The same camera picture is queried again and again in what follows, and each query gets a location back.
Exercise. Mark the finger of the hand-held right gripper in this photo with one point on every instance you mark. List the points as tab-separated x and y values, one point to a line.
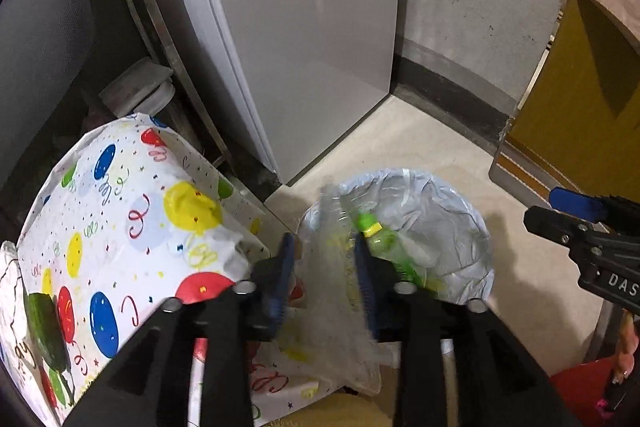
555	224
575	204

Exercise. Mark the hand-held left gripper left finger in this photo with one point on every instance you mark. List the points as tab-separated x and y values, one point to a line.
280	287

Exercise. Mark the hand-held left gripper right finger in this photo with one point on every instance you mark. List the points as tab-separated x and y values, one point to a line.
367	287

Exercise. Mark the clear plastic bag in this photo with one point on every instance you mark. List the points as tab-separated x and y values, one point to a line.
325	307

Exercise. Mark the trash bin with clear liner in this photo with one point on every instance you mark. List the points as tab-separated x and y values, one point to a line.
440	217

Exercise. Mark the dark green lump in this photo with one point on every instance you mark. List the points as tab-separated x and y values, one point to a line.
47	332

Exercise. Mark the person's right hand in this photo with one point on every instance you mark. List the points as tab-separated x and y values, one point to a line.
627	347

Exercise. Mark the green plastic bottle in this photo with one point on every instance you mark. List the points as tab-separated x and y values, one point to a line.
387	239

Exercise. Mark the grey metal bar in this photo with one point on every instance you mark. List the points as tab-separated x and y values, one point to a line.
602	332

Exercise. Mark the yellow door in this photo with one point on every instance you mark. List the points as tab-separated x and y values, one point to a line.
575	82

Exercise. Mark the red cloth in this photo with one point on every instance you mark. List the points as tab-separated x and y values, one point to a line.
580	392

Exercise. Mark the balloon print tablecloth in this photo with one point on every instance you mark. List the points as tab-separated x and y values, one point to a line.
125	187

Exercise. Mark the grey stacked discs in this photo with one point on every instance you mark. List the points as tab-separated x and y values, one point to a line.
137	84

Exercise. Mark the white refrigerator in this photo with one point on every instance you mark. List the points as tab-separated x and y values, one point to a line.
300	32

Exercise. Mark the white crumpled paper gold lettering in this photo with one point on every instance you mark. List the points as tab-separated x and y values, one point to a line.
12	297

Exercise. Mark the grey padded office chair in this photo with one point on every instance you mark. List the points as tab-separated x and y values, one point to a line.
40	32

